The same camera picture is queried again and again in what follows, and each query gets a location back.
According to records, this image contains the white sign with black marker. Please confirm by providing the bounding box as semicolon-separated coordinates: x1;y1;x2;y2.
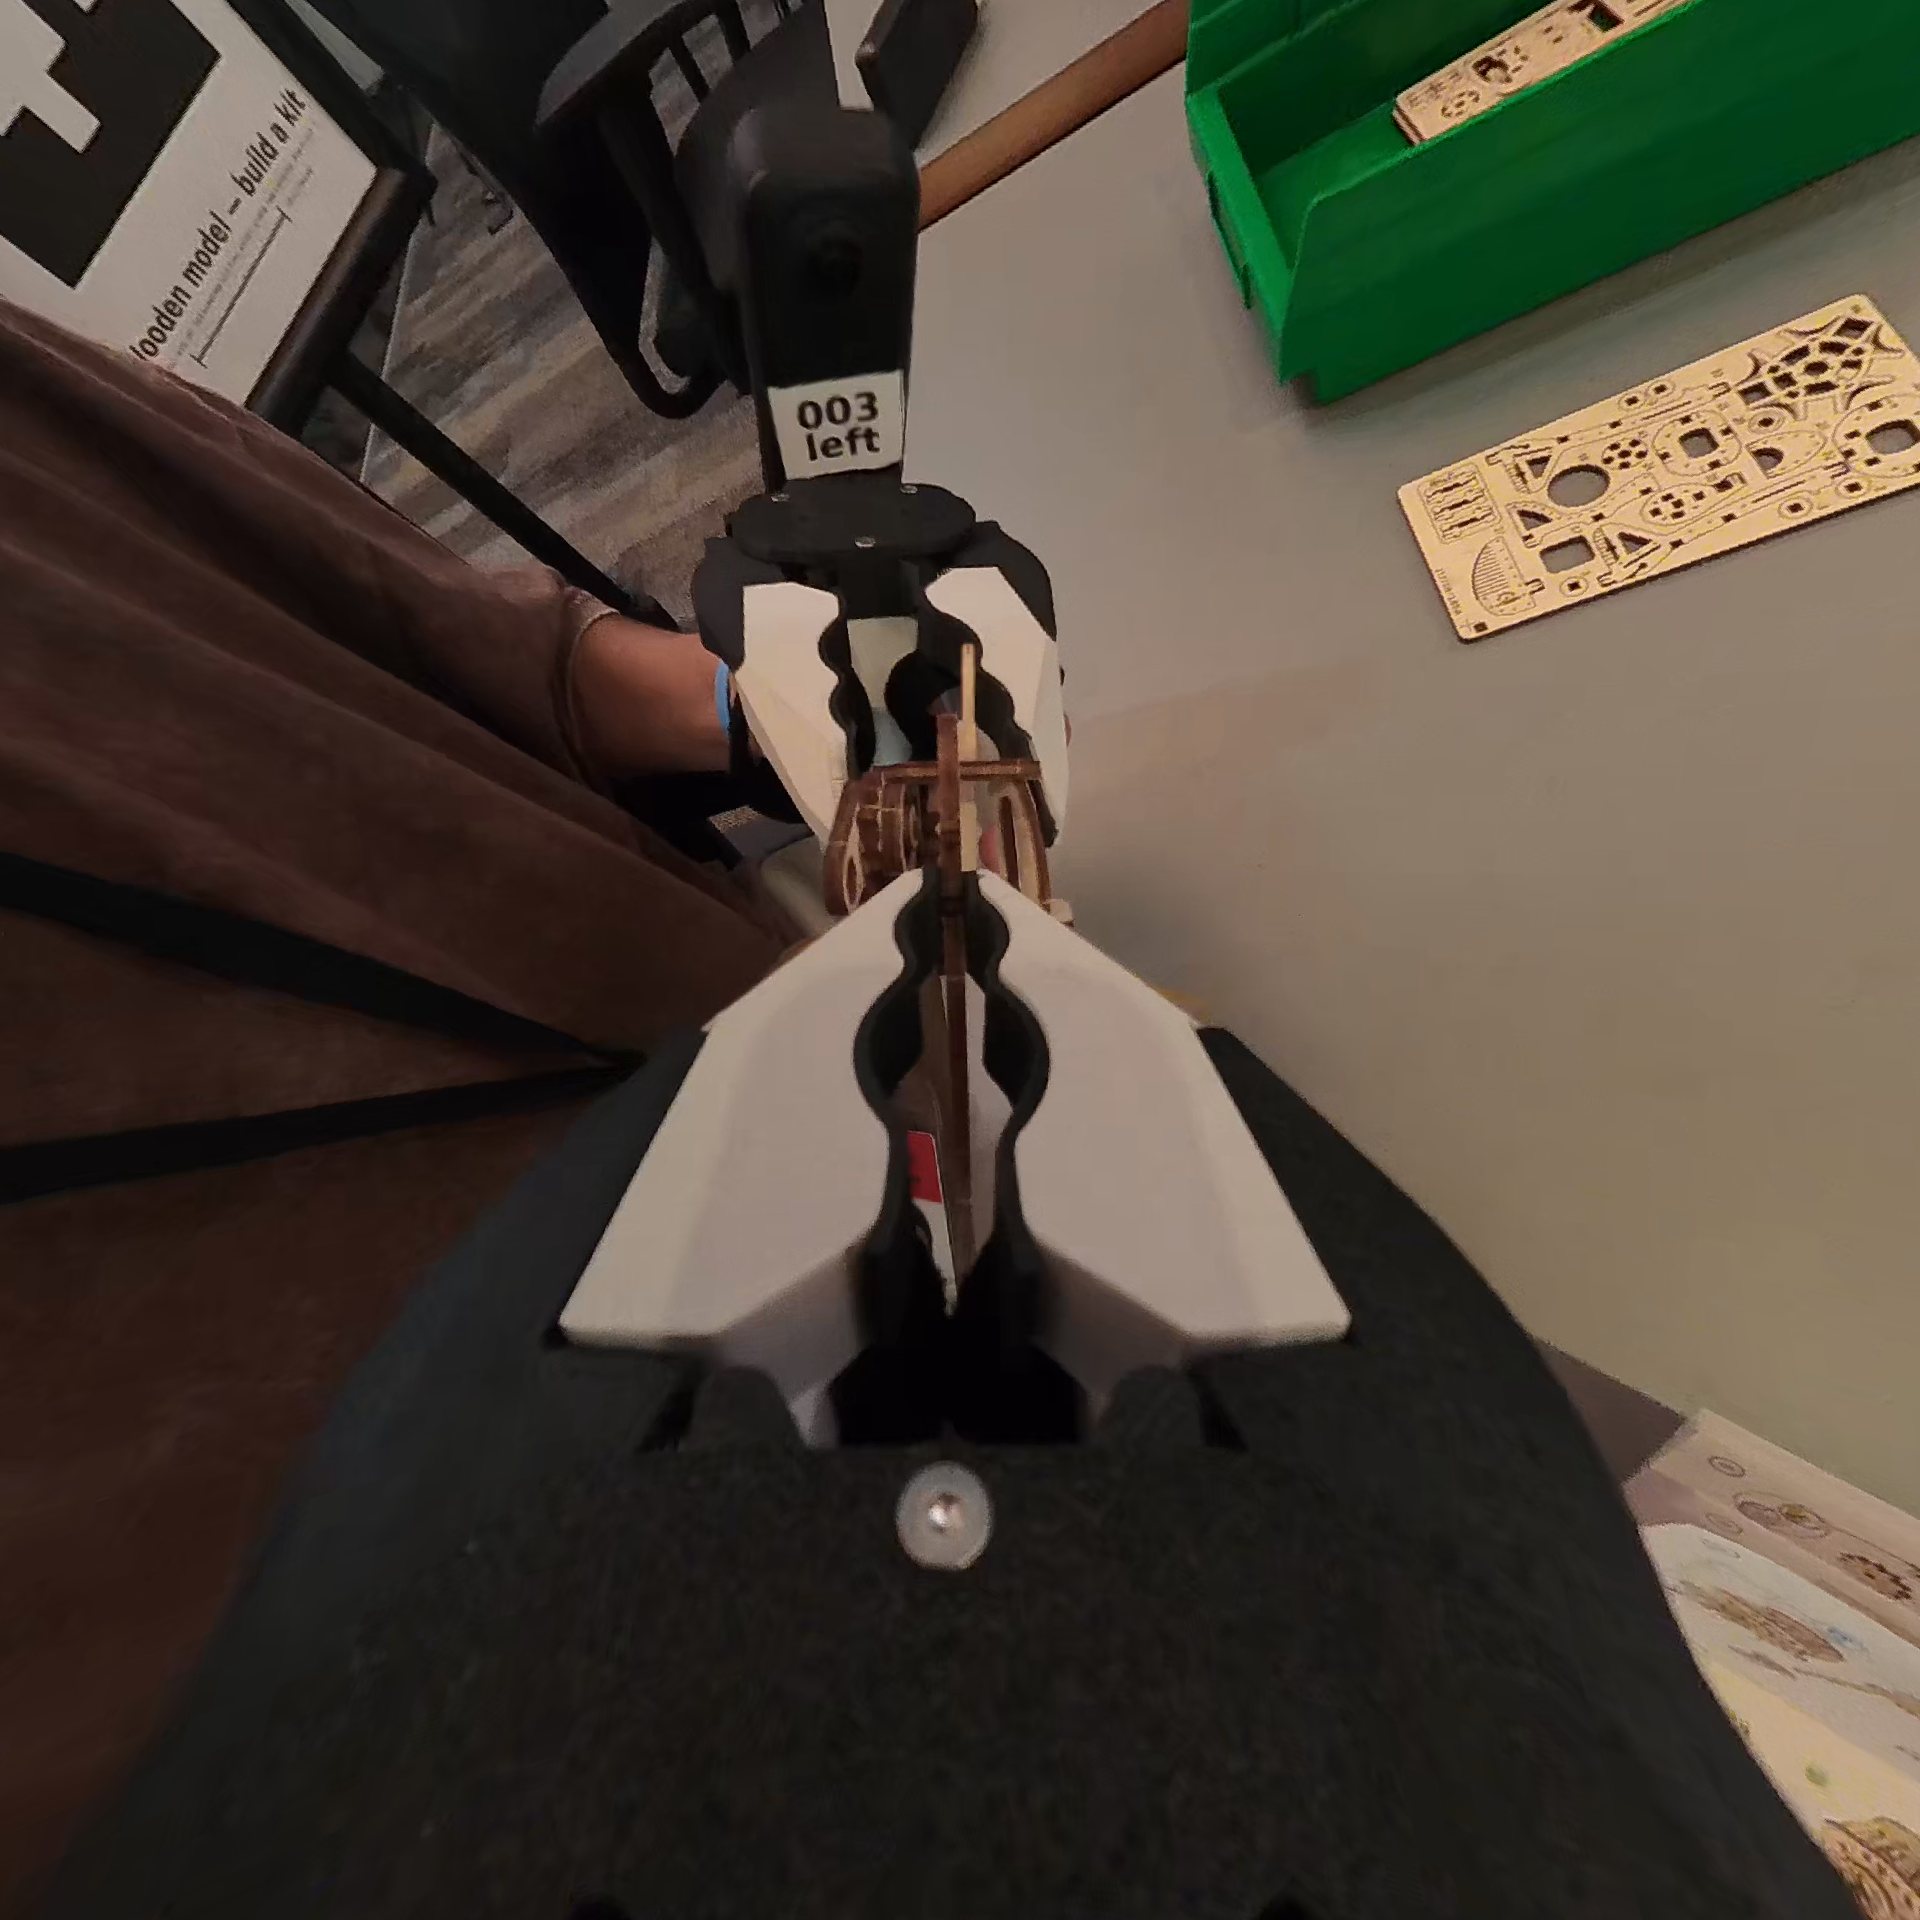
0;0;379;409

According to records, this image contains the model kit instruction booklet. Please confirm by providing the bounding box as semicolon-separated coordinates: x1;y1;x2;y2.
1628;1408;1920;1920

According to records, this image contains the laser-cut wooden parts sheet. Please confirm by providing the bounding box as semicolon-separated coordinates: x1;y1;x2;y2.
1400;296;1920;645
1392;0;1759;149

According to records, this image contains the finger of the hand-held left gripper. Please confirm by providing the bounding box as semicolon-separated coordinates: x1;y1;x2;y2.
727;579;883;830
933;560;1072;855

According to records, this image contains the black chair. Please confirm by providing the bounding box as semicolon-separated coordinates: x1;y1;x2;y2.
532;0;980;425

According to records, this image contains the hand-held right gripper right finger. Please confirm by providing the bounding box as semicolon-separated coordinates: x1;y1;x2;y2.
960;872;1354;1449

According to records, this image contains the black sign stand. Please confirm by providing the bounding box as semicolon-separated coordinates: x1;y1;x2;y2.
240;0;683;635

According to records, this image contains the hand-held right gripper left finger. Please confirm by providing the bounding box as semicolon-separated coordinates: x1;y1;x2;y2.
560;867;953;1449

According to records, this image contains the wooden model assembly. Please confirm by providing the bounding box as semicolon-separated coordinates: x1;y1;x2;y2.
824;643;1081;928

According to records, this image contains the wooden model part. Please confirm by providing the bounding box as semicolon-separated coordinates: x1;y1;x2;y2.
931;711;994;1280

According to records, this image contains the green plastic bin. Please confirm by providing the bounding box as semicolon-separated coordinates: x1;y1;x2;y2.
1181;0;1920;407

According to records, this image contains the person's left hand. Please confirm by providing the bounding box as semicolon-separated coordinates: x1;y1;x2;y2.
593;617;740;779

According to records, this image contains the person's left forearm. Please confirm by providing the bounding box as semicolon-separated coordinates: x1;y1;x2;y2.
180;405;628;841

